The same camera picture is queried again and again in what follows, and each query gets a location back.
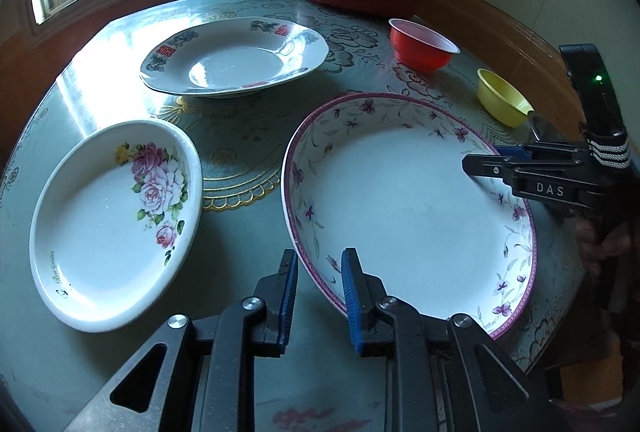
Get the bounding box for yellow plastic bowl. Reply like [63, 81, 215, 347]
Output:
[476, 68, 534, 128]

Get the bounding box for large purple-rimmed floral plate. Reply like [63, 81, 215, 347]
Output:
[281, 93, 537, 337]

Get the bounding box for red plastic bowl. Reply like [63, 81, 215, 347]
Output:
[388, 18, 460, 74]

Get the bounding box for white rose oval dish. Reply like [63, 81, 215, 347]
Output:
[29, 119, 203, 332]

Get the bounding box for white plate red characters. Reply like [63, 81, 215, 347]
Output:
[140, 16, 329, 98]

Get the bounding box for stainless steel bowl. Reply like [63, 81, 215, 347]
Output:
[527, 111, 567, 143]

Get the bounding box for right hand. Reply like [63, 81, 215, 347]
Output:
[574, 213, 639, 277]

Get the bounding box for floral plastic tablecloth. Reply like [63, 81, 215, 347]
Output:
[1, 0, 584, 431]

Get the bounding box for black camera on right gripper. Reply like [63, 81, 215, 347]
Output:
[559, 44, 630, 170]

